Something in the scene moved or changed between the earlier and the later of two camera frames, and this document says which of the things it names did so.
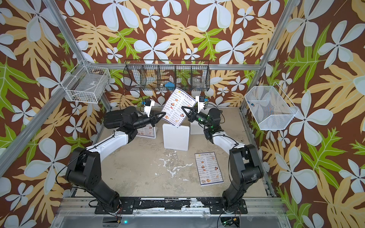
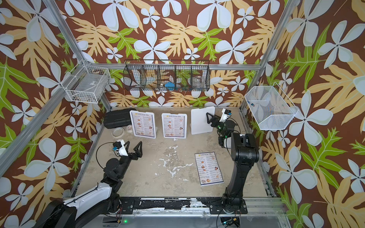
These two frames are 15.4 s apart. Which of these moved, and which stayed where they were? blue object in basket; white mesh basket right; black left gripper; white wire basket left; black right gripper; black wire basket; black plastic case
Moved: black right gripper; black left gripper
Stayed: white wire basket left; black wire basket; black plastic case; white mesh basket right; blue object in basket
